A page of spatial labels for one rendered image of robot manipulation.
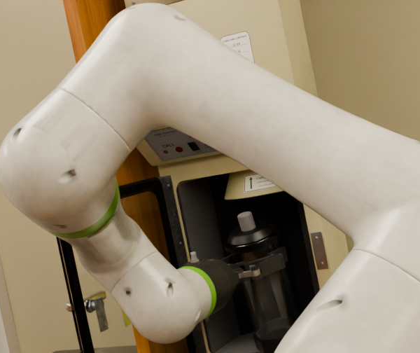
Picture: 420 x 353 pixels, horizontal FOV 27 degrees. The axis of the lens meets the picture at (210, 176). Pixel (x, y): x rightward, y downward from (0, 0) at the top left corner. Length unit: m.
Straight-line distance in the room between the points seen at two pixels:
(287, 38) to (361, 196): 0.86
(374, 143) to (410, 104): 1.18
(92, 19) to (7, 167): 0.84
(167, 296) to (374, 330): 0.64
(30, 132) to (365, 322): 0.42
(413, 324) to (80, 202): 0.40
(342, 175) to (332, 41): 1.25
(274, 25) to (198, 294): 0.54
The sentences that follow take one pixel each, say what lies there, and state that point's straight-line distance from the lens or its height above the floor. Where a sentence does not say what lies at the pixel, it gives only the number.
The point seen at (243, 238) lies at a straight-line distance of 1.62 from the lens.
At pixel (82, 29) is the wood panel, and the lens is 1.72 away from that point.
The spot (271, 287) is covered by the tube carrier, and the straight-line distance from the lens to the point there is 1.65.
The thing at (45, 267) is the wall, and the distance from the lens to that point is 2.52.
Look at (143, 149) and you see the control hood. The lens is 1.69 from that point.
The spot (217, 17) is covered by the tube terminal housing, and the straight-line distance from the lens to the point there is 1.67.
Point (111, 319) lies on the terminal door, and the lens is 1.59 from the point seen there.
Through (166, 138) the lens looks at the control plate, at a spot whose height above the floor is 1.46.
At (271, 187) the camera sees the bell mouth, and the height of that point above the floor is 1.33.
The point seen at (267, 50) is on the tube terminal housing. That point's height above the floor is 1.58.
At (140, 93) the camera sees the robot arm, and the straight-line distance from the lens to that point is 0.95.
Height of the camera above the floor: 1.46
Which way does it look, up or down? 3 degrees down
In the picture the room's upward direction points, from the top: 11 degrees counter-clockwise
